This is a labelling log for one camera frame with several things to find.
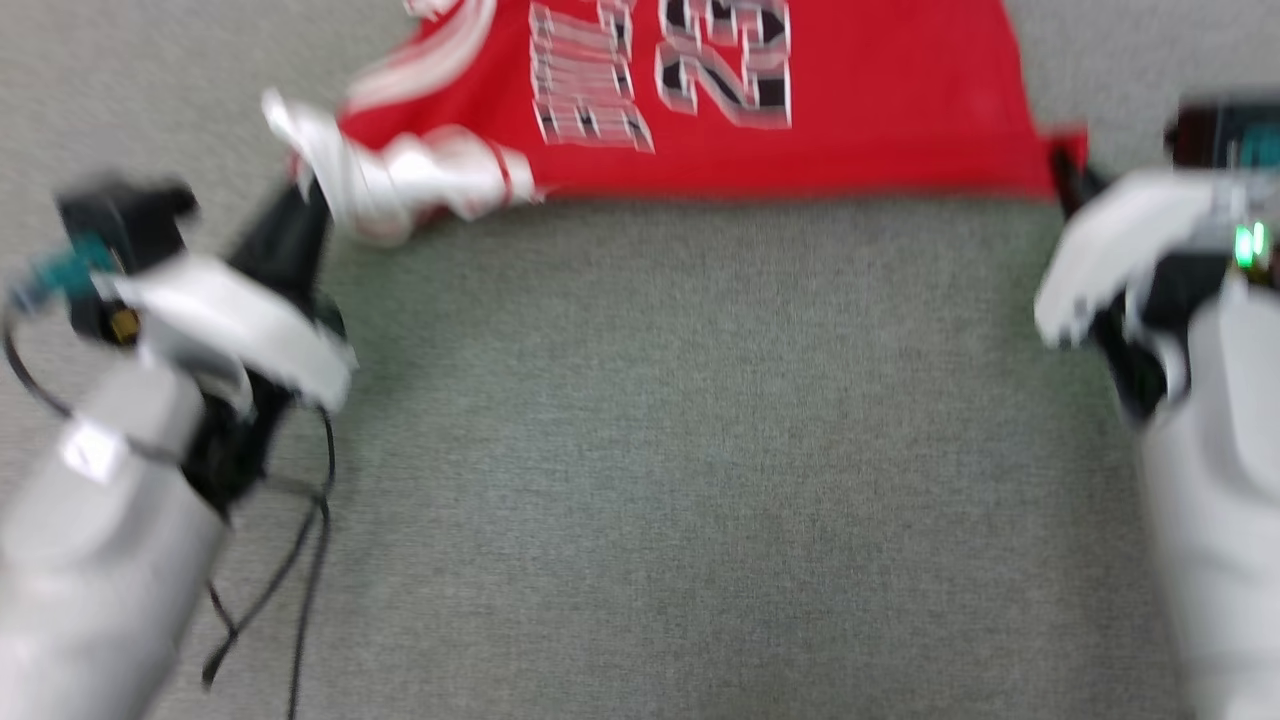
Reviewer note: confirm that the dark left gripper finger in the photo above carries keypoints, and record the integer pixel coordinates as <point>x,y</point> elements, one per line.
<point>290,240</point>

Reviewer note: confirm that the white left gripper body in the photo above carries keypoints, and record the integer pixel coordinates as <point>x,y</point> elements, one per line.
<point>250,320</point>

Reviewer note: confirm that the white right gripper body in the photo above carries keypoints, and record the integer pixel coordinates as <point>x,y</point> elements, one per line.
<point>1130,230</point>

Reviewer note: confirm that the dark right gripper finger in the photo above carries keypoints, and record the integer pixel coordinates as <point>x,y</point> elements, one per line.
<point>1078,180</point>

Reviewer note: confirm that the red and white basketball jersey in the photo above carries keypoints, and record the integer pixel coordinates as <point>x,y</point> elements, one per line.
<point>850,100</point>

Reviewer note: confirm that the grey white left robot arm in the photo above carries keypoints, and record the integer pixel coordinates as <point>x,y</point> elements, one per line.
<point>90,560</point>

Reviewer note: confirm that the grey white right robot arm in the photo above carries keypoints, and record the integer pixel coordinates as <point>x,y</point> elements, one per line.
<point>1220,500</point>

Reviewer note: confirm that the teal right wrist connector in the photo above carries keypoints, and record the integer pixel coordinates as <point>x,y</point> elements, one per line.
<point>1262,148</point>

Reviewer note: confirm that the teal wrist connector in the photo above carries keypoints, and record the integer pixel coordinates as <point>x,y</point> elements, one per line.
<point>65,270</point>
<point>1262,148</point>

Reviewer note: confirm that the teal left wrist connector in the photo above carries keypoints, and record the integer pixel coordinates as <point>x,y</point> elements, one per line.
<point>65,270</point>

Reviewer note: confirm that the grey fabric sofa cushion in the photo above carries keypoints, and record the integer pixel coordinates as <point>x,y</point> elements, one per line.
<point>700,450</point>

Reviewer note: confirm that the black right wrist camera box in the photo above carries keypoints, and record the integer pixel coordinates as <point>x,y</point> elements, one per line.
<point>1215,130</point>

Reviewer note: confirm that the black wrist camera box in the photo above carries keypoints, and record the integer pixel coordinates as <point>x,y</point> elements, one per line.
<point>120,230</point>
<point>1215,130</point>

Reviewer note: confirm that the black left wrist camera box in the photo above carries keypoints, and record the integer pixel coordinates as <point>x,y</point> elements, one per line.
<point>120,230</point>

